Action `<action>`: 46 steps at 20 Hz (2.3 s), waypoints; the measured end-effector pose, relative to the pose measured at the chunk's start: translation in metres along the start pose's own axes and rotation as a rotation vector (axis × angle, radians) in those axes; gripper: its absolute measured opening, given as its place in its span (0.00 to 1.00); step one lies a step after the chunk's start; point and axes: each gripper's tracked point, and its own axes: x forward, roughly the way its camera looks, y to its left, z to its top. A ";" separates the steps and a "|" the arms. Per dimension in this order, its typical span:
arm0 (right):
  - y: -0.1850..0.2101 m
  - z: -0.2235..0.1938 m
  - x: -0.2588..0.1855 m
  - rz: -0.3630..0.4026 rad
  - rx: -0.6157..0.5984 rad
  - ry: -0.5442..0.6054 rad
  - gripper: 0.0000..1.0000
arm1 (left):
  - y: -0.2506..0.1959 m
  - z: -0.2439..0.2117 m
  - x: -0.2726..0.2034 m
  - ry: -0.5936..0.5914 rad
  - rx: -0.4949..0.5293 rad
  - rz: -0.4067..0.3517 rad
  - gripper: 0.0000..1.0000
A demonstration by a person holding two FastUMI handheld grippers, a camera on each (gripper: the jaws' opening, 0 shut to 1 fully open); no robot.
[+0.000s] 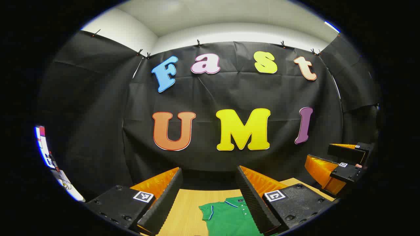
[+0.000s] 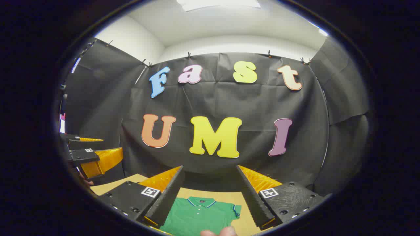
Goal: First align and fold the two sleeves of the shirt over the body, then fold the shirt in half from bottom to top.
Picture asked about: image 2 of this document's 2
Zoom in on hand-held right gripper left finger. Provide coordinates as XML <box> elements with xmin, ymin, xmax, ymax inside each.
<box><xmin>98</xmin><ymin>166</ymin><xmax>185</xmax><ymax>229</ymax></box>

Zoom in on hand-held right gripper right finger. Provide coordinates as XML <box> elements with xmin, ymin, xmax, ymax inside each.
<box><xmin>236</xmin><ymin>165</ymin><xmax>328</xmax><ymax>230</ymax></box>

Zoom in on green T-shirt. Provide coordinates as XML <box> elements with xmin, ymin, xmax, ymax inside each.
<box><xmin>160</xmin><ymin>196</ymin><xmax>242</xmax><ymax>236</ymax></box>

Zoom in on black backdrop cloth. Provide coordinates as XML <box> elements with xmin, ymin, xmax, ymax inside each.
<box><xmin>62</xmin><ymin>38</ymin><xmax>369</xmax><ymax>197</ymax></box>

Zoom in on ceiling light panel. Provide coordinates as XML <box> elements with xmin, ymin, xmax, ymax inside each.
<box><xmin>177</xmin><ymin>0</ymin><xmax>261</xmax><ymax>12</ymax></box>

